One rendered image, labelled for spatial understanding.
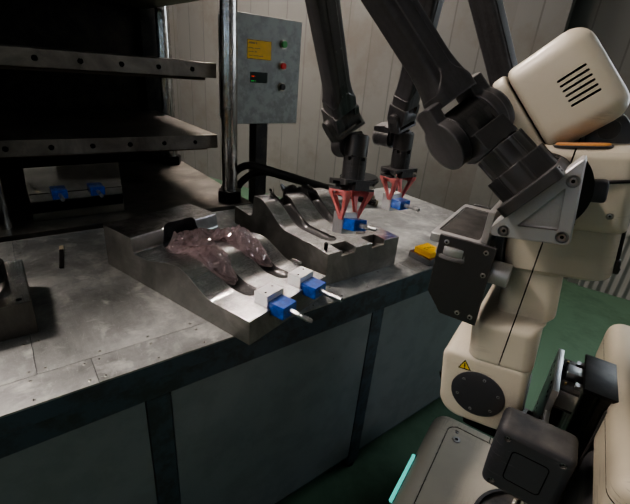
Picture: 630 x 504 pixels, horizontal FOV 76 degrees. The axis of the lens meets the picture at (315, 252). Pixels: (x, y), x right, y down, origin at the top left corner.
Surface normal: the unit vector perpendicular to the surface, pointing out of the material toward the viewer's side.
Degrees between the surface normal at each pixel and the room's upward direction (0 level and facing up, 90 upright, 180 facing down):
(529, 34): 90
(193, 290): 90
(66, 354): 0
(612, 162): 90
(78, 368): 0
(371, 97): 90
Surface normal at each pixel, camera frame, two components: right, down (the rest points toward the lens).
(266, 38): 0.60, 0.38
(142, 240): 0.81, 0.14
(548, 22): -0.55, 0.31
